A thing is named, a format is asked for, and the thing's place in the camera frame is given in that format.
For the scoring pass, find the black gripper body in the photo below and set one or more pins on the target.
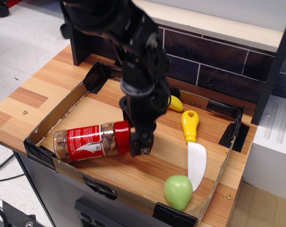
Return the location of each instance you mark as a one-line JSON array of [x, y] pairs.
[[145, 107]]

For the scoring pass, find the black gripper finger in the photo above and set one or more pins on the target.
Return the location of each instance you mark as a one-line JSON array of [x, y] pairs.
[[126, 116], [139, 147]]

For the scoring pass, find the red lidded spice bottle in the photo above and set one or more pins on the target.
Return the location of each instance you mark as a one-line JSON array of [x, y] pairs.
[[102, 140]]

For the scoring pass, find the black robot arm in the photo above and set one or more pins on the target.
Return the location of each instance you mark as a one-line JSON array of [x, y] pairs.
[[144, 63]]

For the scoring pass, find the yellow toy banana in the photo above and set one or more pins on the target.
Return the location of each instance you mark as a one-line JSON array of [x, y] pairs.
[[175, 104]]

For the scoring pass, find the green toy pear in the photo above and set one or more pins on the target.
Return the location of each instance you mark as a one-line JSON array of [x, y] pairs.
[[178, 191]]

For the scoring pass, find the black device under table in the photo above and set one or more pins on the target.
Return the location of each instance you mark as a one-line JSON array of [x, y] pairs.
[[90, 216]]

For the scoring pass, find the dark brick pattern shelf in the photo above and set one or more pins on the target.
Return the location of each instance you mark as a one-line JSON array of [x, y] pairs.
[[221, 66]]

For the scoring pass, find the black chair caster wheel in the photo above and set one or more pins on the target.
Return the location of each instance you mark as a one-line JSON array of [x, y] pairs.
[[64, 31]]

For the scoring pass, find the white grooved block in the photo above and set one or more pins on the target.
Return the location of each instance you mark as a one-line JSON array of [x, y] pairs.
[[266, 164]]

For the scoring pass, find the black caster top left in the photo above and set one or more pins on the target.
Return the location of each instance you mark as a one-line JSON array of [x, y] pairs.
[[4, 10]]

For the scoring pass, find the yellow handled toy knife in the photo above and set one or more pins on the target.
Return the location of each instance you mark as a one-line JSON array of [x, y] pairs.
[[197, 154]]

